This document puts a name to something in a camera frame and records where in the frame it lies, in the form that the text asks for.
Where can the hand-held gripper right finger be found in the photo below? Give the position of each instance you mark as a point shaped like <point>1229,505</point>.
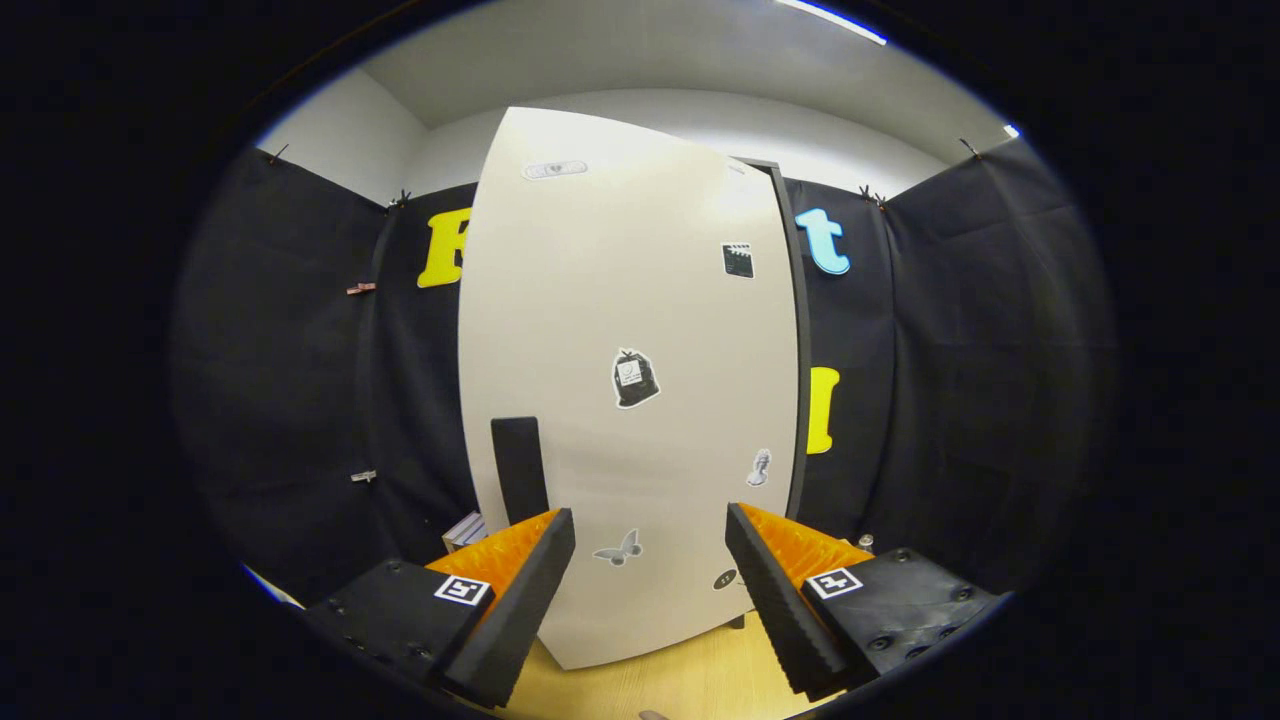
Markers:
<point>775,600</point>

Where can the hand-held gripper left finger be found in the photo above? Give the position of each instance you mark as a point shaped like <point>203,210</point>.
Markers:
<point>530,600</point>

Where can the grey shoe cabinet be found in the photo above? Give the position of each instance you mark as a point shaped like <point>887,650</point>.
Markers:
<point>804,330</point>

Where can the white book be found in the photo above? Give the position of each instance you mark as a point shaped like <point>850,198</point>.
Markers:
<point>465,530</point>

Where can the black backdrop cloth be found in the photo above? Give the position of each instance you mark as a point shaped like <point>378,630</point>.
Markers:
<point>950,350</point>

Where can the red clip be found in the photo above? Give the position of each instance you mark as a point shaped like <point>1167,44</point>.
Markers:
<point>361,289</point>

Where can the long ceiling light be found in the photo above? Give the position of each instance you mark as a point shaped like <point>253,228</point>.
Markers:
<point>830,20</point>

